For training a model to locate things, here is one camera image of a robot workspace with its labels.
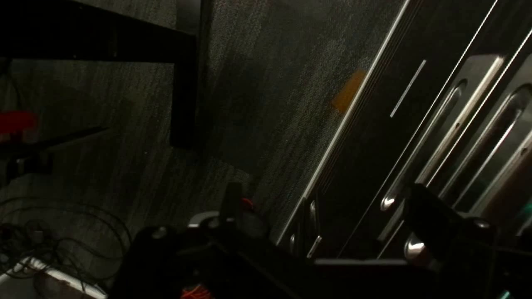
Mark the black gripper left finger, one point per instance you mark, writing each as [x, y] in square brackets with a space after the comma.
[233, 200]

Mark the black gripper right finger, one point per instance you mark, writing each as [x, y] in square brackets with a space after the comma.
[443, 233]

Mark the small red box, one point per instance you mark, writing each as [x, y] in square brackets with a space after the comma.
[17, 124]

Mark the black metal desk frame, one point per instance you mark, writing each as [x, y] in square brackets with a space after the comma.
[110, 39]

